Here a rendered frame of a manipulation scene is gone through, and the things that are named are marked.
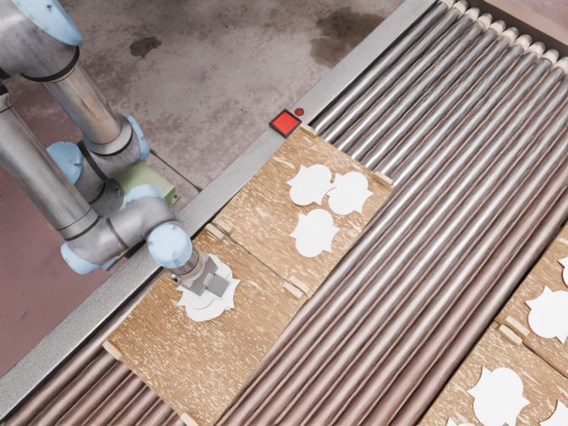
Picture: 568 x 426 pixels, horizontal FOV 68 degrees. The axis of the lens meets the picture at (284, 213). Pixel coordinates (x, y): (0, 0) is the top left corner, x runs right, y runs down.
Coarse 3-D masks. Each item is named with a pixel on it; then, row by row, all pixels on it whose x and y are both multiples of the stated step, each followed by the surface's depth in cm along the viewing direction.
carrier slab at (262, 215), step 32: (288, 160) 126; (320, 160) 125; (352, 160) 125; (256, 192) 122; (288, 192) 122; (384, 192) 121; (256, 224) 118; (288, 224) 118; (352, 224) 117; (256, 256) 115; (288, 256) 115; (320, 256) 114
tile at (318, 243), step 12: (300, 216) 118; (312, 216) 118; (324, 216) 118; (300, 228) 117; (312, 228) 116; (324, 228) 116; (336, 228) 116; (300, 240) 115; (312, 240) 115; (324, 240) 115; (300, 252) 114; (312, 252) 114
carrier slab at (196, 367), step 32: (224, 256) 115; (160, 288) 113; (256, 288) 112; (128, 320) 110; (160, 320) 109; (192, 320) 109; (224, 320) 109; (256, 320) 108; (288, 320) 108; (128, 352) 107; (160, 352) 106; (192, 352) 106; (224, 352) 106; (256, 352) 105; (160, 384) 104; (192, 384) 103; (224, 384) 103
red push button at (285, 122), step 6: (282, 114) 133; (288, 114) 133; (276, 120) 132; (282, 120) 132; (288, 120) 132; (294, 120) 132; (276, 126) 131; (282, 126) 131; (288, 126) 131; (294, 126) 131
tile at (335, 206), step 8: (336, 176) 122; (344, 176) 122; (352, 176) 122; (360, 176) 122; (336, 184) 121; (344, 184) 121; (352, 184) 121; (360, 184) 121; (328, 192) 120; (336, 192) 120; (344, 192) 120; (352, 192) 120; (360, 192) 120; (368, 192) 120; (336, 200) 119; (344, 200) 119; (352, 200) 119; (360, 200) 119; (336, 208) 118; (344, 208) 118; (352, 208) 118; (360, 208) 118
